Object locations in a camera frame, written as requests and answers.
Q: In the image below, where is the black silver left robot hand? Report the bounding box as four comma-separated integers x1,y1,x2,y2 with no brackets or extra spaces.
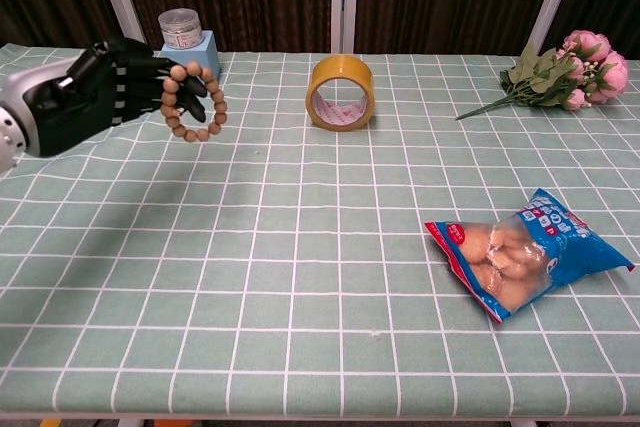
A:
0,37,207,158

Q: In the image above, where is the wooden bead bracelet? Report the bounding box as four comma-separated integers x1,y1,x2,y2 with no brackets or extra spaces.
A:
159,60,229,143

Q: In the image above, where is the green checkered tablecloth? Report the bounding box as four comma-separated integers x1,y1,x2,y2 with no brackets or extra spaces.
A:
0,42,640,421

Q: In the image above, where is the clear plastic jar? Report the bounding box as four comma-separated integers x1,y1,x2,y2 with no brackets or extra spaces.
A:
157,7,202,50

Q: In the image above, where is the light blue block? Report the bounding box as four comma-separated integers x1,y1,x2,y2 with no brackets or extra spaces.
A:
160,30,222,83

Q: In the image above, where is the yellow packing tape roll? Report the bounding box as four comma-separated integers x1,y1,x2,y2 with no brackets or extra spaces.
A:
305,54,376,132

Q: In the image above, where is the pink artificial flower bouquet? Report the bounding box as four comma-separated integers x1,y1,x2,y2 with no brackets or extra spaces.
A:
454,29,630,121

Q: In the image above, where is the blue snack bag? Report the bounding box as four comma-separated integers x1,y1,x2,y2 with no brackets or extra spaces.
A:
424,188,635,325

